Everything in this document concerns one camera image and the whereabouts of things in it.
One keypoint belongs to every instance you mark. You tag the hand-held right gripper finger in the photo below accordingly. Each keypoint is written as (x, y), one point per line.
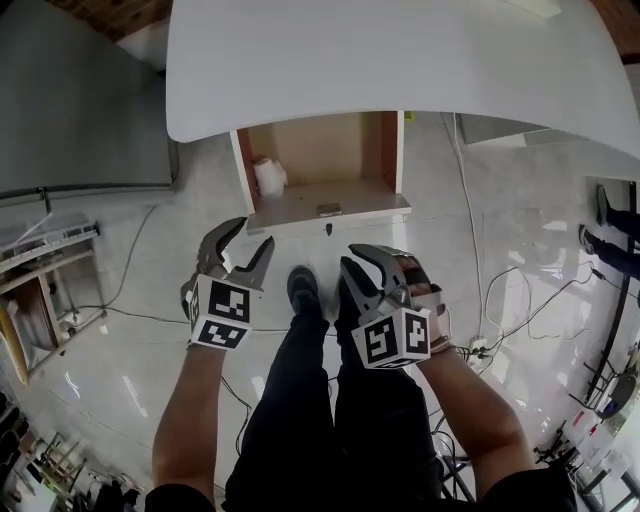
(360, 295)
(387, 265)

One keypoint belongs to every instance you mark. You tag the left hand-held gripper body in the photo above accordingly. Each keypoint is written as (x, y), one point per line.
(220, 310)

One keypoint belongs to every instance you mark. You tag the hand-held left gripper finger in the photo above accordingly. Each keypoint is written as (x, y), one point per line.
(257, 270)
(212, 250)

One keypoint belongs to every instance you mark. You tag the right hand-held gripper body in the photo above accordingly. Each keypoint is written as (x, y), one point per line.
(395, 337)

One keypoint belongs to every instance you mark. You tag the wooden drawer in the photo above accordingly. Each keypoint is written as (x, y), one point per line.
(325, 160)

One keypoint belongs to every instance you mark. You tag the person's right forearm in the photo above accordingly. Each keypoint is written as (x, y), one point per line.
(475, 420)

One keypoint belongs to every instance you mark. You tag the person's left forearm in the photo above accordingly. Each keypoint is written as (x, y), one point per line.
(190, 415)

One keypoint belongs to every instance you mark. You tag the small dark object in drawer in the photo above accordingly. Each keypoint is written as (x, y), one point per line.
(328, 208)

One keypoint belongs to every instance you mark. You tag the white desk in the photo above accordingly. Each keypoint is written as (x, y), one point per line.
(380, 60)

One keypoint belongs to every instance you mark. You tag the person's right hand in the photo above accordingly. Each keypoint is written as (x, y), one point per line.
(440, 315)

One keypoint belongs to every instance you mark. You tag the person's left black shoe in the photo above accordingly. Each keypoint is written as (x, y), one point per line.
(302, 287)

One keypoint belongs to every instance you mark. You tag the white power strip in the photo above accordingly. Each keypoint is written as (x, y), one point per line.
(479, 347)

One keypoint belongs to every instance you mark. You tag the white paper roll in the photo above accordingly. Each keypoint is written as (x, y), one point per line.
(269, 176)

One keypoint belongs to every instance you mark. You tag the person's black trousers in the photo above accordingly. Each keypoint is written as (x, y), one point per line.
(310, 425)

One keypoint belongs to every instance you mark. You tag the yellow-green paper note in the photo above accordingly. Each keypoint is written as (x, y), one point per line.
(410, 115)

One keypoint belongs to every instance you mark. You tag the white metal rack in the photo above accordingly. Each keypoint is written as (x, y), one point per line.
(55, 235)

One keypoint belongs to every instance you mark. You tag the wooden chair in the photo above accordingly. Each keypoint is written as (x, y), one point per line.
(40, 310)

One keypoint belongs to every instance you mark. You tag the person's black shirt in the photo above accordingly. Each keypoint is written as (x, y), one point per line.
(525, 492)

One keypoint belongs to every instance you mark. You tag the grey refrigerator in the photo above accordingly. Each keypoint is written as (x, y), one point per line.
(70, 100)

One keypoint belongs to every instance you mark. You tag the black metal chair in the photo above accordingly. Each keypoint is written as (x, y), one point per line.
(620, 390)

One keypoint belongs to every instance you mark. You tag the black window frame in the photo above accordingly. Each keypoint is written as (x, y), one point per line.
(620, 300)

